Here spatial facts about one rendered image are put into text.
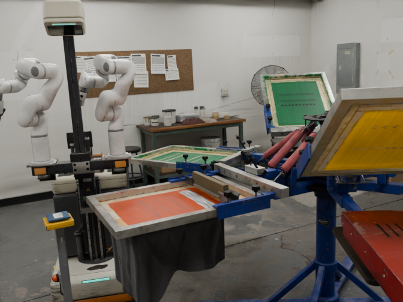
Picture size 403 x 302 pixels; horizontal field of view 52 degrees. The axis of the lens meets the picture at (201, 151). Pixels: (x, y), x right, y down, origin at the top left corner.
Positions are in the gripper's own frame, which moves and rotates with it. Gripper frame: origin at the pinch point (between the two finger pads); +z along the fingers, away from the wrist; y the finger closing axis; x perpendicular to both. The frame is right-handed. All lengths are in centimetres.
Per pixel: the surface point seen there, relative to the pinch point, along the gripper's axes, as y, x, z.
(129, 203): -85, -36, 1
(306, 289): -72, -186, 60
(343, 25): 357, -362, -69
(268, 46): 384, -273, 7
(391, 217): -158, -106, -77
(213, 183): -88, -73, -26
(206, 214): -114, -65, -26
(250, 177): -80, -95, -30
